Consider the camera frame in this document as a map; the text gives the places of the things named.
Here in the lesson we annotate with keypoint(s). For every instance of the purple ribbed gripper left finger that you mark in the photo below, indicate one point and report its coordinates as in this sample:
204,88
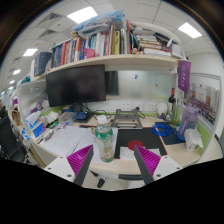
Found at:
79,162

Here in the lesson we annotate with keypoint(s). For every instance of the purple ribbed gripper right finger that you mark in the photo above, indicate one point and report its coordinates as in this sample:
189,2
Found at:
147,162

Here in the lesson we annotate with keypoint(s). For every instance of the clear green-label water bottle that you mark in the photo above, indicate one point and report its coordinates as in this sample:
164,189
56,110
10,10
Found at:
104,139

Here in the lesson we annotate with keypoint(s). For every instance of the purple translucent water bottle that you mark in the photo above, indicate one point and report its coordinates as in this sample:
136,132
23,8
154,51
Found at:
188,121

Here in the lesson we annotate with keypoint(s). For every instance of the red round coaster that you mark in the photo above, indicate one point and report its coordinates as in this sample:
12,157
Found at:
131,144

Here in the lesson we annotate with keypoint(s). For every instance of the white paper sheets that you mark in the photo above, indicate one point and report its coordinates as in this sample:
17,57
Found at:
68,140

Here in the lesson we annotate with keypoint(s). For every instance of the black desk mat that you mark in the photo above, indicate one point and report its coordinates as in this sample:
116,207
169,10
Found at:
145,135

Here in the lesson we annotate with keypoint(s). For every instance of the clear plastic box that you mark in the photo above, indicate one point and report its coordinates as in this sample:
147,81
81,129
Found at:
67,117

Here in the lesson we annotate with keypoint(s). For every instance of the grey metal laptop stand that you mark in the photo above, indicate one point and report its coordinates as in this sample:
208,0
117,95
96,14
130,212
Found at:
126,119

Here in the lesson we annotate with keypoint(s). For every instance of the white crumpled tissue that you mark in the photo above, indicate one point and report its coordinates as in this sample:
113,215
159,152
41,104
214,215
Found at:
193,140

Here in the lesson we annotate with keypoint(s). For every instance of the blue tissue box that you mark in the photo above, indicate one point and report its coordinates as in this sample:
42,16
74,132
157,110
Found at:
35,124

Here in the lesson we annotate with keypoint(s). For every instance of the dark wine bottle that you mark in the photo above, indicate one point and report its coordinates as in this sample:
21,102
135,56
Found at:
171,100

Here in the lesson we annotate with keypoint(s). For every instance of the black office chair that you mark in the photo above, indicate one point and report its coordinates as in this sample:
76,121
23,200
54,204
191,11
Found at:
10,146

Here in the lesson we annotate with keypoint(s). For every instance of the black computer monitor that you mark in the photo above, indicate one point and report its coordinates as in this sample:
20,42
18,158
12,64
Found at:
76,85

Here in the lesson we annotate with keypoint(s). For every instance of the purple hanging banner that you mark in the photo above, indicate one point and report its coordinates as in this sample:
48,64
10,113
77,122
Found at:
184,68

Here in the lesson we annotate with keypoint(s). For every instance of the white desk shelf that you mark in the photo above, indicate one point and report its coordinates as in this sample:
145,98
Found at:
125,62

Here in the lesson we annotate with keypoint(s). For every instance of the dark blue binder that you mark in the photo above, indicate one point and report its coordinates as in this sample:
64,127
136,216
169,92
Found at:
41,61

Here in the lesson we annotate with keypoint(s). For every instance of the row of books on shelf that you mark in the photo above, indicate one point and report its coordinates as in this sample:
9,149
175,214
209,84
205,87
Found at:
113,38

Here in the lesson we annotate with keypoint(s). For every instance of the plastic-wrapped bundle on books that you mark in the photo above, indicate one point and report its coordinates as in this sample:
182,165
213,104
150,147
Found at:
100,22

